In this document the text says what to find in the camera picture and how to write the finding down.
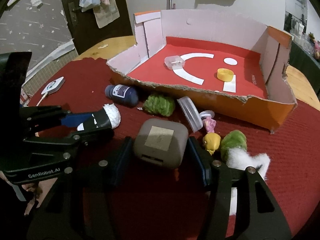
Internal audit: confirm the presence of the black white plush roll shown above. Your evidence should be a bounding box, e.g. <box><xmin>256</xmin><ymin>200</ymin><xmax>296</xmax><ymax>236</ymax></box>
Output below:
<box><xmin>77</xmin><ymin>103</ymin><xmax>121</xmax><ymax>131</ymax></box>

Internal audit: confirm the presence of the dark blue ink bottle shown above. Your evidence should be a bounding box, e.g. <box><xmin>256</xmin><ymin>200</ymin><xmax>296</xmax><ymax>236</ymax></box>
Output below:
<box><xmin>105</xmin><ymin>85</ymin><xmax>139</xmax><ymax>107</ymax></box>

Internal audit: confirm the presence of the white fluffy star plush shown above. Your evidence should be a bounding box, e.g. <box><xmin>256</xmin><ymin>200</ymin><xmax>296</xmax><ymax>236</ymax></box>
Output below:
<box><xmin>226</xmin><ymin>148</ymin><xmax>271</xmax><ymax>180</ymax></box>

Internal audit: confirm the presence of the grey square device case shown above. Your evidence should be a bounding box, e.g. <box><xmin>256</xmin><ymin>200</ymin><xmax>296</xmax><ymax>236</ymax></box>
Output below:
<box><xmin>133</xmin><ymin>119</ymin><xmax>188</xmax><ymax>168</ymax></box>

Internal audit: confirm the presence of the green fuzzy ball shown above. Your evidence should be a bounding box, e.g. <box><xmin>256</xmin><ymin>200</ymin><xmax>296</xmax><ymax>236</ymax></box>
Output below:
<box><xmin>143</xmin><ymin>94</ymin><xmax>175</xmax><ymax>117</ymax></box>
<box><xmin>220</xmin><ymin>130</ymin><xmax>247</xmax><ymax>161</ymax></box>

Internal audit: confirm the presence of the yellow small figurine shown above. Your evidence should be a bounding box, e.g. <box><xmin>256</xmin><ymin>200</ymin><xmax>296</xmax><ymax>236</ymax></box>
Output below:
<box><xmin>203</xmin><ymin>132</ymin><xmax>221</xmax><ymax>155</ymax></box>

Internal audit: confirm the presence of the clear round plastic lid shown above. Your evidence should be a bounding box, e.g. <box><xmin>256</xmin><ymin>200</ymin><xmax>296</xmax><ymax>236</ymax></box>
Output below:
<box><xmin>177</xmin><ymin>96</ymin><xmax>203</xmax><ymax>133</ymax></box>

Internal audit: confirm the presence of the small pink figurine jar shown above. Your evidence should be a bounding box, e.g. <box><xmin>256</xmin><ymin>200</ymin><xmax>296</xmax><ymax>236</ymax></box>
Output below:
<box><xmin>199</xmin><ymin>110</ymin><xmax>216</xmax><ymax>133</ymax></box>

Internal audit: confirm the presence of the person's left hand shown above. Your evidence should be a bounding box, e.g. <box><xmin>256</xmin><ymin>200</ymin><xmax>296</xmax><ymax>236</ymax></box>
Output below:
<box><xmin>1</xmin><ymin>171</ymin><xmax>57</xmax><ymax>216</ymax></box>

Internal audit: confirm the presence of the red table mat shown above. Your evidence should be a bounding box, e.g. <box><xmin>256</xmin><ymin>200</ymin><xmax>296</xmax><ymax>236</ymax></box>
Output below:
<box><xmin>30</xmin><ymin>58</ymin><xmax>319</xmax><ymax>239</ymax></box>

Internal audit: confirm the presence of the dark wooden door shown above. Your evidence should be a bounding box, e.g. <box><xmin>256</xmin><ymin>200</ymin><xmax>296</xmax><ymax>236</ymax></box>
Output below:
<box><xmin>62</xmin><ymin>0</ymin><xmax>132</xmax><ymax>54</ymax></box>

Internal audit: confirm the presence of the brown paper bag hanging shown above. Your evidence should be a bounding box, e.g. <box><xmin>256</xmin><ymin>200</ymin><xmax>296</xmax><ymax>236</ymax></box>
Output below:
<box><xmin>93</xmin><ymin>0</ymin><xmax>120</xmax><ymax>29</ymax></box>

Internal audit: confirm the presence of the clear small plastic container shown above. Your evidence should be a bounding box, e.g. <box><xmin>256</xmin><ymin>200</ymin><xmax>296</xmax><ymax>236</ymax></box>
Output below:
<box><xmin>164</xmin><ymin>55</ymin><xmax>185</xmax><ymax>70</ymax></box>

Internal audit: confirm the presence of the yellow bottle cap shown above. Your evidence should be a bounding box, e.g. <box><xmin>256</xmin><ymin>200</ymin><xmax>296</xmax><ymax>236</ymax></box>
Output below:
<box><xmin>217</xmin><ymin>68</ymin><xmax>234</xmax><ymax>82</ymax></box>

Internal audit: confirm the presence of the open cardboard box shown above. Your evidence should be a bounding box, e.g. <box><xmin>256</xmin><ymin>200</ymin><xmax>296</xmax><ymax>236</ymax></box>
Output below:
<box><xmin>107</xmin><ymin>9</ymin><xmax>297</xmax><ymax>131</ymax></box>

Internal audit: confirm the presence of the dark green covered side table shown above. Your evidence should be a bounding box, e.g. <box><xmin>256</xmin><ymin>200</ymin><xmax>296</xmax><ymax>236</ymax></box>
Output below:
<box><xmin>289</xmin><ymin>41</ymin><xmax>320</xmax><ymax>98</ymax></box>

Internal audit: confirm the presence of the white charger cable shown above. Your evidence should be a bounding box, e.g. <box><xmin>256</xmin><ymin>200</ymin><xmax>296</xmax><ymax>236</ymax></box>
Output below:
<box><xmin>36</xmin><ymin>92</ymin><xmax>49</xmax><ymax>107</ymax></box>

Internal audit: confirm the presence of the white wireless charger pad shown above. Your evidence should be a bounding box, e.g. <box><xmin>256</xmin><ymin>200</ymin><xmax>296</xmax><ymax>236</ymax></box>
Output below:
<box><xmin>41</xmin><ymin>76</ymin><xmax>65</xmax><ymax>95</ymax></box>

